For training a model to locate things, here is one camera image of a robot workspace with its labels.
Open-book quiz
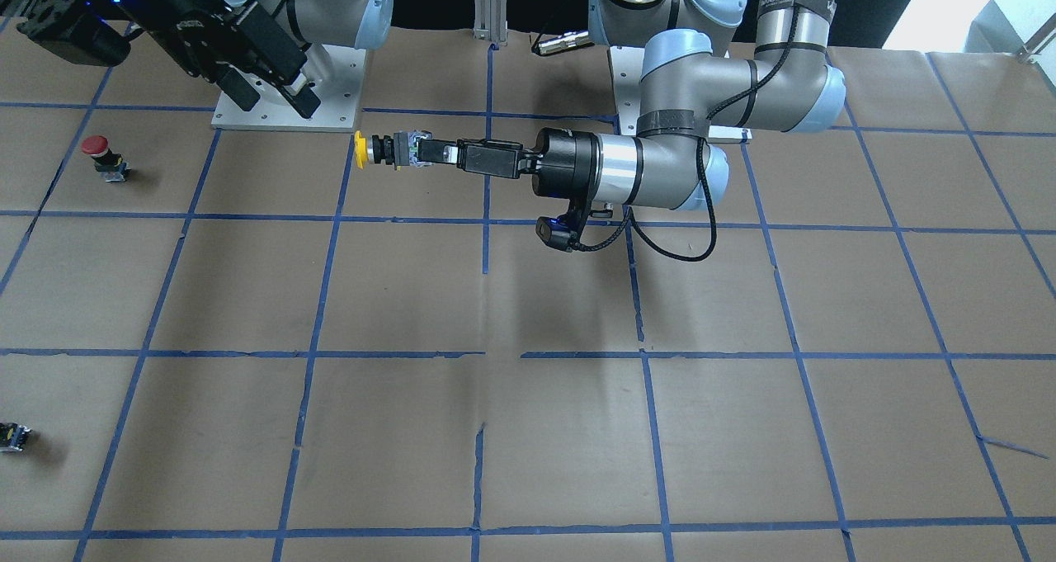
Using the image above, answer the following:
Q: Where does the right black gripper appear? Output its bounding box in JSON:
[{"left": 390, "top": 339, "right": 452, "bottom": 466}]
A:
[{"left": 17, "top": 0, "right": 320, "bottom": 118}]

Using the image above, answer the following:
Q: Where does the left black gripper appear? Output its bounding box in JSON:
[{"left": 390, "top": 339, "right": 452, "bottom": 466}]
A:
[{"left": 415, "top": 127, "right": 597, "bottom": 200}]

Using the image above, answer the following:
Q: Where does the yellow push button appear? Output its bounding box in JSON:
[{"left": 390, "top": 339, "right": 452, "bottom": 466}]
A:
[{"left": 353, "top": 130, "right": 433, "bottom": 171}]

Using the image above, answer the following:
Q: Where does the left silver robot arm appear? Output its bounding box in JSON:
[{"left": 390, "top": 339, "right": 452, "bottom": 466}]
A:
[{"left": 396, "top": 0, "right": 846, "bottom": 211}]

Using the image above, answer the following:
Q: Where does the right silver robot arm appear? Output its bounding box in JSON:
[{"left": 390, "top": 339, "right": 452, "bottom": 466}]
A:
[{"left": 2, "top": 0, "right": 394, "bottom": 118}]

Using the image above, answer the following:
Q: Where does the red push button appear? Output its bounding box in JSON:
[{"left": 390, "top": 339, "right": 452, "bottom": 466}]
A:
[{"left": 80, "top": 135, "right": 129, "bottom": 182}]

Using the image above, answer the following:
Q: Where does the brown paper table cover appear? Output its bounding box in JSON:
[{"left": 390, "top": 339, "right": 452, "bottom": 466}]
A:
[{"left": 1, "top": 24, "right": 1055, "bottom": 561}]

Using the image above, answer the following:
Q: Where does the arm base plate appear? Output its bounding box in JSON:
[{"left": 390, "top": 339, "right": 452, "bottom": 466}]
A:
[
  {"left": 211, "top": 40, "right": 367, "bottom": 134},
  {"left": 610, "top": 46, "right": 753, "bottom": 144}
]

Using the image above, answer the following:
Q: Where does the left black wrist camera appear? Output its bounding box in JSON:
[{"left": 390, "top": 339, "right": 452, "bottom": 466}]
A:
[{"left": 535, "top": 200, "right": 627, "bottom": 252}]

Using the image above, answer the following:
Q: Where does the silver cable connector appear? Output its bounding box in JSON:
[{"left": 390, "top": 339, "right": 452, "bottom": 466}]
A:
[{"left": 530, "top": 31, "right": 595, "bottom": 57}]

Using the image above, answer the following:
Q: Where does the aluminium frame post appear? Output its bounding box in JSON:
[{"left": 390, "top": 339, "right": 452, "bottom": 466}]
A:
[{"left": 473, "top": 0, "right": 508, "bottom": 46}]

